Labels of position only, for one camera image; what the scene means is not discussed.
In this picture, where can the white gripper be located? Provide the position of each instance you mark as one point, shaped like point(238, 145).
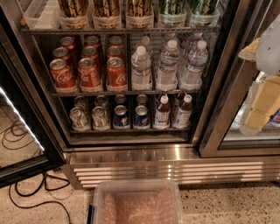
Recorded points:
point(269, 49)

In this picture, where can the right pepsi can behind door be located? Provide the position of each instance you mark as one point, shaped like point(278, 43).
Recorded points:
point(275, 119)

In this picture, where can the closed glass fridge door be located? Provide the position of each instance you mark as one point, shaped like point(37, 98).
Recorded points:
point(229, 79)

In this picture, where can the back right pepsi can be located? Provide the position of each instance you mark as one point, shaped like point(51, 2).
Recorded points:
point(141, 99)

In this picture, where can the front right pepsi can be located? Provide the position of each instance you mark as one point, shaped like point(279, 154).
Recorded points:
point(141, 117)

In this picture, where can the back left pepsi can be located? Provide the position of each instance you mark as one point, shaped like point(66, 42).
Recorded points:
point(121, 99)

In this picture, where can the right gold tall can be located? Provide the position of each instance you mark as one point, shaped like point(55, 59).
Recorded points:
point(139, 8)

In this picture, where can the gold tall can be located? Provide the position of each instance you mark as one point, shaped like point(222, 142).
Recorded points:
point(106, 8)
point(139, 8)
point(73, 8)

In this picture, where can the front right coca-cola can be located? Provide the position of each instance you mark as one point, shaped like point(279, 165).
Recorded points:
point(116, 72)

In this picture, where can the coca-cola can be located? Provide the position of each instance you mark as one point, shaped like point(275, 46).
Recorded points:
point(94, 41)
point(63, 53)
point(116, 72)
point(88, 72)
point(116, 41)
point(114, 51)
point(90, 52)
point(62, 74)
point(68, 42)

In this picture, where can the front left pepsi can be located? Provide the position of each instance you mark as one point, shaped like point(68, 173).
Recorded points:
point(121, 118)

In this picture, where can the middle right coca-cola can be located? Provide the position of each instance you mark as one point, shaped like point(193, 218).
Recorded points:
point(114, 51)

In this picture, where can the back right coca-cola can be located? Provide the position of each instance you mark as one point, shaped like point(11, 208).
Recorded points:
point(116, 41)

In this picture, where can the green-white can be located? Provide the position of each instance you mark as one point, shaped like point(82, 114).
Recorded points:
point(100, 118)
point(79, 119)
point(82, 102)
point(102, 101)

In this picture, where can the middle gold tall can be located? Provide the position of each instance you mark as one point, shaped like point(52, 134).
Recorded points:
point(106, 8)

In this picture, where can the back centre coca-cola can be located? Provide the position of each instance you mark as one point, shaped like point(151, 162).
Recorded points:
point(94, 41)

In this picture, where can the front middle coca-cola can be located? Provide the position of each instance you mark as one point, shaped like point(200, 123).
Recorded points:
point(88, 72)

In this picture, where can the middle centre coca-cola can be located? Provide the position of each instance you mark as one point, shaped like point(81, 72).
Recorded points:
point(90, 52)

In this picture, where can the back left green-white can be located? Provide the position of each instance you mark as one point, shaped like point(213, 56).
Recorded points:
point(82, 102)

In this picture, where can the front left green-white can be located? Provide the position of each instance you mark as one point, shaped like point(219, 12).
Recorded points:
point(79, 119)

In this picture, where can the back left coca-cola can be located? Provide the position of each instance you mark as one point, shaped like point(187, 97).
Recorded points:
point(68, 42)

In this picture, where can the front left coca-cola can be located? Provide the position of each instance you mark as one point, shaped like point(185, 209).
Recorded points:
point(62, 74)

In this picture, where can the middle left coca-cola can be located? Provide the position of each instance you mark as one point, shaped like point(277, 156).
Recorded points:
point(63, 53)

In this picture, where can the left gold tall can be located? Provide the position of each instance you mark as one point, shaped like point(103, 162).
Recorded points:
point(73, 8)

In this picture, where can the empty clear shelf tray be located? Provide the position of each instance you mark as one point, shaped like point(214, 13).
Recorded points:
point(42, 14)

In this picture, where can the open glass fridge door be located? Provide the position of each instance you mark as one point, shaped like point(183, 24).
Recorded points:
point(32, 146)

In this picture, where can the right water bottle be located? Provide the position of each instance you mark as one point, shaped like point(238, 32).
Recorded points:
point(197, 59)

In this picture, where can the water bottle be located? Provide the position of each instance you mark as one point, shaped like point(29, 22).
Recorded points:
point(197, 59)
point(167, 66)
point(141, 69)

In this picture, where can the right tea bottle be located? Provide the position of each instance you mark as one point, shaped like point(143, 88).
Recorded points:
point(183, 112)

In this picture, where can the tea bottle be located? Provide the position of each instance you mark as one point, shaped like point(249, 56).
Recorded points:
point(183, 112)
point(162, 112)

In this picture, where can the middle water bottle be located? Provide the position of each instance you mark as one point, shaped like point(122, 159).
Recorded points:
point(167, 66)

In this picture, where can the left tea bottle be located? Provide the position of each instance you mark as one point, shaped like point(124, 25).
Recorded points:
point(162, 112)

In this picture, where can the left water bottle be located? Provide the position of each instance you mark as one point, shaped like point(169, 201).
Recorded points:
point(141, 69)

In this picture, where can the clear plastic bin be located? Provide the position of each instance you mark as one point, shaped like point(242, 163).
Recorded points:
point(141, 201)

